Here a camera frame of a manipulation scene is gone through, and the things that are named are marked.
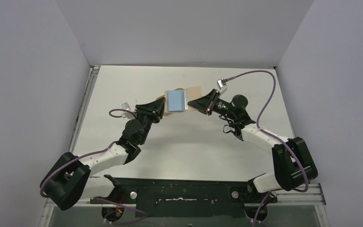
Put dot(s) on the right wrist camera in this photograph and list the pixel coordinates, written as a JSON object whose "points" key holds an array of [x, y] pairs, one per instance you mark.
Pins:
{"points": [[221, 83]]}

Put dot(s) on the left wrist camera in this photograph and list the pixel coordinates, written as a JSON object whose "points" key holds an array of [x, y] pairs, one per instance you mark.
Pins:
{"points": [[127, 112]]}

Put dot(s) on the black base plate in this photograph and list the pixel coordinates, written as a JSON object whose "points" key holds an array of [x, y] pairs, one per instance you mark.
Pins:
{"points": [[167, 198]]}

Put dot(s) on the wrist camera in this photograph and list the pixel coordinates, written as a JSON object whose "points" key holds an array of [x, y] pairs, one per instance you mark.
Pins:
{"points": [[221, 83], [127, 112]]}

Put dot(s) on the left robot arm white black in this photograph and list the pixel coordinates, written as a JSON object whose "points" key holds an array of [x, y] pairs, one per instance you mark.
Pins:
{"points": [[72, 177]]}

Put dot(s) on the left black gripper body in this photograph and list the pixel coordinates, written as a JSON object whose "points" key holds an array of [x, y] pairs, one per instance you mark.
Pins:
{"points": [[146, 118]]}

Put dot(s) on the beige leather card holder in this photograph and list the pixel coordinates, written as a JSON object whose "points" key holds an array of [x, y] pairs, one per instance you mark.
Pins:
{"points": [[192, 94]]}

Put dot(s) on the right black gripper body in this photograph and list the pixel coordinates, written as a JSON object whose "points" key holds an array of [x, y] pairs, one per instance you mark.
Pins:
{"points": [[211, 102]]}

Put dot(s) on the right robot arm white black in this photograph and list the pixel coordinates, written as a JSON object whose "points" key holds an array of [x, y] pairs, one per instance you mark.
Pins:
{"points": [[293, 165]]}

